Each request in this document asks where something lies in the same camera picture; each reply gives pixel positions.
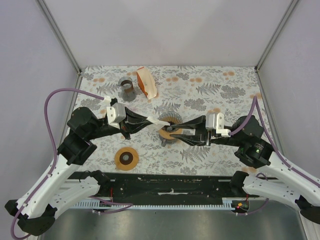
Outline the ribbed glass dripper cone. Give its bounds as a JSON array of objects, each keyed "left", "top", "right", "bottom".
[{"left": 158, "top": 111, "right": 183, "bottom": 133}]

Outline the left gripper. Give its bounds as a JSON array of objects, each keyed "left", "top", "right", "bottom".
[{"left": 87, "top": 106, "right": 156, "bottom": 140}]

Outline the glass carafe brown band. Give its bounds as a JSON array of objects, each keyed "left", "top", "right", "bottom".
[{"left": 117, "top": 76, "right": 137, "bottom": 102}]

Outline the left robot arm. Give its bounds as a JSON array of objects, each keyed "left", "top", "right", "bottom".
[{"left": 5, "top": 103, "right": 158, "bottom": 240}]

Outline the aluminium frame rail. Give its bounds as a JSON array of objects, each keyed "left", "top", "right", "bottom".
[{"left": 34, "top": 0, "right": 83, "bottom": 76}]

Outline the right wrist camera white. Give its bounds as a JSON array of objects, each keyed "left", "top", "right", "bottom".
[{"left": 205, "top": 112, "right": 231, "bottom": 137}]

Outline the floral table mat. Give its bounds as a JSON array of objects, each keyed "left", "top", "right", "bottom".
[{"left": 52, "top": 65, "right": 283, "bottom": 177}]

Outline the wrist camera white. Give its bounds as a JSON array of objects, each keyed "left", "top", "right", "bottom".
[
  {"left": 102, "top": 95, "right": 127, "bottom": 129},
  {"left": 205, "top": 112, "right": 231, "bottom": 137}
]

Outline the white cable duct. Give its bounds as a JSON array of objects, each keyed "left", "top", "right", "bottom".
[{"left": 71, "top": 198, "right": 237, "bottom": 211}]

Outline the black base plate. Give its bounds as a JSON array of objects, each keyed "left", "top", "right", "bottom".
[{"left": 67, "top": 171, "right": 261, "bottom": 200}]

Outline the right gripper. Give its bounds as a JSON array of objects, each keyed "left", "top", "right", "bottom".
[{"left": 169, "top": 114, "right": 243, "bottom": 147}]

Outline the white paper coffee filter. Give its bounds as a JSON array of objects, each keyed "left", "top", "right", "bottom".
[{"left": 146, "top": 116, "right": 171, "bottom": 131}]

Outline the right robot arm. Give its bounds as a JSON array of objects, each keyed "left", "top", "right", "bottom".
[{"left": 169, "top": 112, "right": 320, "bottom": 224}]

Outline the glass coffee server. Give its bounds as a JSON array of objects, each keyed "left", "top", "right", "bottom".
[{"left": 159, "top": 136, "right": 179, "bottom": 147}]

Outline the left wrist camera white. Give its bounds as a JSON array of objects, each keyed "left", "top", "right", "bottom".
[{"left": 102, "top": 95, "right": 127, "bottom": 129}]

